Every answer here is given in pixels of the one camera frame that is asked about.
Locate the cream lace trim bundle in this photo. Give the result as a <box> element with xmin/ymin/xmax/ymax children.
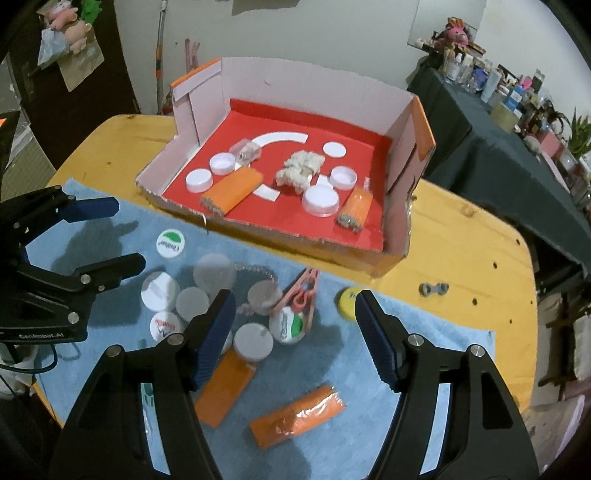
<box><xmin>276</xmin><ymin>150</ymin><xmax>326</xmax><ymax>195</ymax></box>

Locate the pile of plain white lids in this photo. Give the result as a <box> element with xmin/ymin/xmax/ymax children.
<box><xmin>141</xmin><ymin>253</ymin><xmax>283</xmax><ymax>363</ymax></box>

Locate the large white round lid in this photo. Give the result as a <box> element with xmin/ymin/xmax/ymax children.
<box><xmin>301</xmin><ymin>185</ymin><xmax>340</xmax><ymax>217</ymax></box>

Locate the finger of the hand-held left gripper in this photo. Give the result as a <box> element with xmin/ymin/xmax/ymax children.
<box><xmin>28</xmin><ymin>253</ymin><xmax>146</xmax><ymax>324</ymax></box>
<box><xmin>14</xmin><ymin>185</ymin><xmax>121</xmax><ymax>241</ymax></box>

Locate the large orange wrapped packet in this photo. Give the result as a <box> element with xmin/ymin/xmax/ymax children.
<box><xmin>249</xmin><ymin>385</ymin><xmax>347</xmax><ymax>448</ymax></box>

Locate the brown paper bag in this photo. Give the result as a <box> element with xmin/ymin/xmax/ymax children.
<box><xmin>58</xmin><ymin>44</ymin><xmax>105</xmax><ymax>92</ymax></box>

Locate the flat orange packet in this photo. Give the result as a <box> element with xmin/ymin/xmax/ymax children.
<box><xmin>194</xmin><ymin>353</ymin><xmax>257</xmax><ymax>428</ymax></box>

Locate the wall mirror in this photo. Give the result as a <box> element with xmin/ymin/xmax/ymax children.
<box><xmin>409</xmin><ymin>0</ymin><xmax>488</xmax><ymax>47</ymax></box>

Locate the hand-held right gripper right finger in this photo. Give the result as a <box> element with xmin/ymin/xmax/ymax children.
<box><xmin>355</xmin><ymin>290</ymin><xmax>541</xmax><ymax>480</ymax></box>

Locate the dark side table with bottles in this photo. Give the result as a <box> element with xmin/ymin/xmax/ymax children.
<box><xmin>406</xmin><ymin>55</ymin><xmax>591</xmax><ymax>278</ymax></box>

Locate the small clear jar white cap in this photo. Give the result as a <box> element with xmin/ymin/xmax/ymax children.
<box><xmin>233</xmin><ymin>140</ymin><xmax>262</xmax><ymax>163</ymax></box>

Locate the orange cardboard box red inside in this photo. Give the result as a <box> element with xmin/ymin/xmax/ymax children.
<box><xmin>135</xmin><ymin>56</ymin><xmax>437</xmax><ymax>278</ymax></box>

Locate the row of cosmetic bottles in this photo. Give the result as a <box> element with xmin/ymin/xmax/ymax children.
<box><xmin>434</xmin><ymin>32</ymin><xmax>568</xmax><ymax>134</ymax></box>

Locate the black cable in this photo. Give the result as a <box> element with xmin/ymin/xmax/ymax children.
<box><xmin>0</xmin><ymin>344</ymin><xmax>58</xmax><ymax>393</ymax></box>

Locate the pink bunny plush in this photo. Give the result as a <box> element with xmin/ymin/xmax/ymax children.
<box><xmin>443</xmin><ymin>17</ymin><xmax>476</xmax><ymax>47</ymax></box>

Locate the white lid green red logo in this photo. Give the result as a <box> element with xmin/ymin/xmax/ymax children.
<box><xmin>269</xmin><ymin>308</ymin><xmax>308</xmax><ymax>345</ymax></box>

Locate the pink plastic clothespin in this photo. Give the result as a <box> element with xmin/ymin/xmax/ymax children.
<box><xmin>272</xmin><ymin>269</ymin><xmax>320</xmax><ymax>334</ymax></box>

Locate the silver bead chain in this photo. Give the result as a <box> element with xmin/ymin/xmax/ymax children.
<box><xmin>231</xmin><ymin>262</ymin><xmax>280</xmax><ymax>283</ymax></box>

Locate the potted green plant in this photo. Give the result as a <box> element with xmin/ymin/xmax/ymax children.
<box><xmin>566</xmin><ymin>108</ymin><xmax>591</xmax><ymax>160</ymax></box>

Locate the yellow tape roll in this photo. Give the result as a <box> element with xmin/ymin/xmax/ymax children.
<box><xmin>337</xmin><ymin>287</ymin><xmax>363</xmax><ymax>321</ymax></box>

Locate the pink pig plush toy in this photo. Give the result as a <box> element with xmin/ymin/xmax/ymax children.
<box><xmin>48</xmin><ymin>0</ymin><xmax>79</xmax><ymax>28</ymax></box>

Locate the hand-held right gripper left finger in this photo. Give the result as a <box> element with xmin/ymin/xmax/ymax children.
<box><xmin>62</xmin><ymin>289</ymin><xmax>237</xmax><ymax>480</ymax></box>

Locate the dark brown door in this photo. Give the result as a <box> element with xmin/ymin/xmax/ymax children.
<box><xmin>0</xmin><ymin>0</ymin><xmax>141</xmax><ymax>195</ymax></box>

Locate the light blue towel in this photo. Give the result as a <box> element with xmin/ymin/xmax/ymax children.
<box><xmin>25</xmin><ymin>178</ymin><xmax>497</xmax><ymax>480</ymax></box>

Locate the orange packet of silver bells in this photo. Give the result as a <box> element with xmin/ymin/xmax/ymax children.
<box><xmin>200</xmin><ymin>167</ymin><xmax>264</xmax><ymax>217</ymax></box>

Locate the white orange broom handle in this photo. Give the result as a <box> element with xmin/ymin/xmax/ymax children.
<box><xmin>154</xmin><ymin>0</ymin><xmax>167</xmax><ymax>114</ymax></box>

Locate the narrow orange packet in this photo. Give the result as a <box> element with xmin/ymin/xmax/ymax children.
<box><xmin>335</xmin><ymin>187</ymin><xmax>374</xmax><ymax>234</ymax></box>

